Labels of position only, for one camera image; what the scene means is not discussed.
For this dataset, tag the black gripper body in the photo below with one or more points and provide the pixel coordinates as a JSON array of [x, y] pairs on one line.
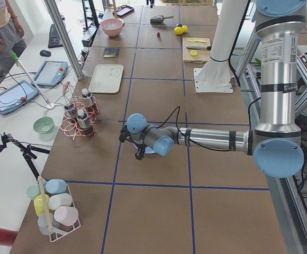
[[141, 148]]

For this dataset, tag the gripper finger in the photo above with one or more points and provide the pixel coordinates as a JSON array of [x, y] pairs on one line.
[[139, 155], [123, 136]]

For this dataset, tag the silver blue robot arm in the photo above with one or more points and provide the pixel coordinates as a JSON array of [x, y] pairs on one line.
[[275, 142]]

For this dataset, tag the blue round plate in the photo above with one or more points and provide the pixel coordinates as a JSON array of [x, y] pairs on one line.
[[147, 150]]

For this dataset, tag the drink bottle white cap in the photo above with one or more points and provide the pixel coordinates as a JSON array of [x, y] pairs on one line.
[[87, 97]]

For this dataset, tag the cream bear tray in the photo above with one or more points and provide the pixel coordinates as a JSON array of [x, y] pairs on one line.
[[106, 78]]

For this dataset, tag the green bowl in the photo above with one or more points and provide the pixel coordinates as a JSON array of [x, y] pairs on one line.
[[44, 125]]

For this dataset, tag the blue plastic cup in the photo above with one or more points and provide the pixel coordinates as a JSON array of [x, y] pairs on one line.
[[56, 186]]

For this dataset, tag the grey yellow folded cloth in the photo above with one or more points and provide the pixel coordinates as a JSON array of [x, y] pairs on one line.
[[111, 52]]

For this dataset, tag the white plastic cup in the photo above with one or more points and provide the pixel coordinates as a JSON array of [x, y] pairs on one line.
[[63, 199]]

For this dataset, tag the pink plastic cup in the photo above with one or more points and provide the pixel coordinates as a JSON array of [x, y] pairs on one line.
[[66, 215]]

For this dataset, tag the yellow plastic cup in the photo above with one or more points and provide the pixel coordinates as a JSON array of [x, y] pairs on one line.
[[38, 205]]

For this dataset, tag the mint plastic cup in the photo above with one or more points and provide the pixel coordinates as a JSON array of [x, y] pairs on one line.
[[33, 191]]

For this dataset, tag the wooden cutting board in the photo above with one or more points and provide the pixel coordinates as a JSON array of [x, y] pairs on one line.
[[196, 50]]

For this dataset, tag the pink bowl with ice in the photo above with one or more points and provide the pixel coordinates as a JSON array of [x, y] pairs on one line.
[[112, 27]]

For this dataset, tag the clear grey plastic cup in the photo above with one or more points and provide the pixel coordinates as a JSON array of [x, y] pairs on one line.
[[43, 224]]

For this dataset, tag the yellow plastic knife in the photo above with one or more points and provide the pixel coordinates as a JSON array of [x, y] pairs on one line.
[[198, 41]]

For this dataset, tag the black computer mouse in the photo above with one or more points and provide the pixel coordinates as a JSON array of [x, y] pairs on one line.
[[45, 53]]

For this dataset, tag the whole yellow lemon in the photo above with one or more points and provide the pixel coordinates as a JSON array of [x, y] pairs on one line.
[[179, 30]]

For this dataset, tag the black keyboard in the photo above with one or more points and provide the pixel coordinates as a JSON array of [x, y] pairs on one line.
[[54, 38]]

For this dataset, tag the blue teach pendant tablet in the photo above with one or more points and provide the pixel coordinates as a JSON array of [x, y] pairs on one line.
[[14, 97]]

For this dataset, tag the metal scoop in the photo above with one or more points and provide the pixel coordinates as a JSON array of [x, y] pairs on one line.
[[159, 19]]

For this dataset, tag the wooden stand with round base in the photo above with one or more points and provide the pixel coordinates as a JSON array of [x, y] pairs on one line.
[[117, 9]]

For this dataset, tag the copper wire bottle rack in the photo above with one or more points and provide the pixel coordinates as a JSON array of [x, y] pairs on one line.
[[70, 127]]

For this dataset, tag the black camera tripod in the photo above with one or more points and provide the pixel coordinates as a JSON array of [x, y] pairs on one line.
[[26, 151]]

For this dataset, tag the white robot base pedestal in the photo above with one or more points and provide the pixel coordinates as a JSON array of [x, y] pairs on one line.
[[215, 77]]

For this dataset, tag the steel black handled rod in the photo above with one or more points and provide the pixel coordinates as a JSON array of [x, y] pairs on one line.
[[208, 48]]

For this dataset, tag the white wire cup basket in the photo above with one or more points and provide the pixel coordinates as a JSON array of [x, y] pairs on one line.
[[63, 230]]

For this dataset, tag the wooden basket handle stick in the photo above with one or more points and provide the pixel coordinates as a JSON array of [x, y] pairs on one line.
[[45, 205]]

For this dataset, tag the aluminium frame post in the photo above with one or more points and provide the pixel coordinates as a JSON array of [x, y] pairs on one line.
[[68, 47]]

